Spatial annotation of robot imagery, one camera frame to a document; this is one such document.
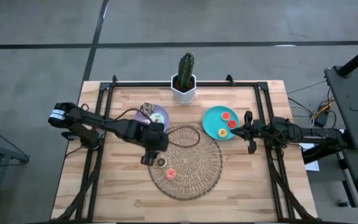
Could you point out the white hexagonal plant pot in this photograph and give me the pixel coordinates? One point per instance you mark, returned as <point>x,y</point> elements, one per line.
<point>183,97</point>

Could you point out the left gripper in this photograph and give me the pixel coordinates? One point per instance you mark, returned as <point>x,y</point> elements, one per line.
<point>149,137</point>

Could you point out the large chocolate sprinkle donut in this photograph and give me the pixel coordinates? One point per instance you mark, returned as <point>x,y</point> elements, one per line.
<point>145,107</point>

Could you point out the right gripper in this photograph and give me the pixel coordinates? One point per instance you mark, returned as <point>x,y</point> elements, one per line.
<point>256,130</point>

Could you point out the purple plate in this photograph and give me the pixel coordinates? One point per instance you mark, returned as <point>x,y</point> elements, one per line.
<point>163,110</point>

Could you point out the small yellow-glazed donut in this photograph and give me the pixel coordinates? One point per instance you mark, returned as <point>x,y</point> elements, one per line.
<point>219,133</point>

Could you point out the grey metal stand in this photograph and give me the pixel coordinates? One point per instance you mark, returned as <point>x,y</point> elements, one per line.
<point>11,154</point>

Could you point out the green cactus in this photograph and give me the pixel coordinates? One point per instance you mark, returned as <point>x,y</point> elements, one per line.
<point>186,70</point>

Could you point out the large mint-glazed donut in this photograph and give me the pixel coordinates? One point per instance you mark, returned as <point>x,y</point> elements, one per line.
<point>153,117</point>

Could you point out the white paper sheet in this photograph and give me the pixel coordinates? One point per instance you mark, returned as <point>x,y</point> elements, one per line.
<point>312,165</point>

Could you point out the teal plate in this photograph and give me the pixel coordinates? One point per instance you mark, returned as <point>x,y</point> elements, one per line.
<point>211,123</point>

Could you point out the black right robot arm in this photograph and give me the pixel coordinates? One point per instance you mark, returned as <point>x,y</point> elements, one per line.
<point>315,133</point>

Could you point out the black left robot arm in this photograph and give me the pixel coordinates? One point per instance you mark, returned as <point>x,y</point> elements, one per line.
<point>82,119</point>

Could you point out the black power adapter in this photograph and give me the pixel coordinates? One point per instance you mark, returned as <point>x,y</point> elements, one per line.
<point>322,118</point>

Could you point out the small chocolate-glazed donut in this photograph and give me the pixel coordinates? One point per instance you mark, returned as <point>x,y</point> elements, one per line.
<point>163,160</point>

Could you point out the small red-glazed donut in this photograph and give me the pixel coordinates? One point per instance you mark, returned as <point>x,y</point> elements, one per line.
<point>229,124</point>
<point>223,116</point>

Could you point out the grey side table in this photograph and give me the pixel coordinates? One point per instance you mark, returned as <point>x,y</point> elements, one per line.
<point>353,102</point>

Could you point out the round woven placemat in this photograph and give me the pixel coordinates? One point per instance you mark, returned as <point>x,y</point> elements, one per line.
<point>197,174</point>

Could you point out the black aluminium table frame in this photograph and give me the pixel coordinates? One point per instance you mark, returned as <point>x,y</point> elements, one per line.
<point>135,84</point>

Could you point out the small pink-glazed donut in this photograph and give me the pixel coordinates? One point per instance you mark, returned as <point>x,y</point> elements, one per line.
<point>168,174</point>

